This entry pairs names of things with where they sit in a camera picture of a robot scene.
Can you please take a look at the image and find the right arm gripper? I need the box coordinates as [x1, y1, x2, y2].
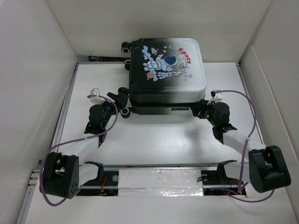
[190, 99, 217, 127]

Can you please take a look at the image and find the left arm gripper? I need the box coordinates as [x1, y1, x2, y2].
[96, 93, 128, 129]

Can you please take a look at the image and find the white space print suitcase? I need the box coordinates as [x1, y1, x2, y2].
[121, 38, 207, 118]

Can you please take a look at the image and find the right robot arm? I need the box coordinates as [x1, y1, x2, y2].
[191, 99, 292, 193]

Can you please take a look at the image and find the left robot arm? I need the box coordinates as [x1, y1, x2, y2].
[39, 88, 129, 201]

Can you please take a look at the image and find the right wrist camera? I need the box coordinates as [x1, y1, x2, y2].
[207, 90, 223, 105]

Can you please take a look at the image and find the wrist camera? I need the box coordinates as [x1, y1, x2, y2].
[207, 90, 223, 105]
[87, 88, 105, 105]

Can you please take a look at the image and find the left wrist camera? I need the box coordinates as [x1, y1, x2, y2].
[87, 88, 105, 105]

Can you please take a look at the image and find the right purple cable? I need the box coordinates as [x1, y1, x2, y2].
[211, 90, 275, 203]

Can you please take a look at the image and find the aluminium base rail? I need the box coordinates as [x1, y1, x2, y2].
[16, 163, 288, 224]

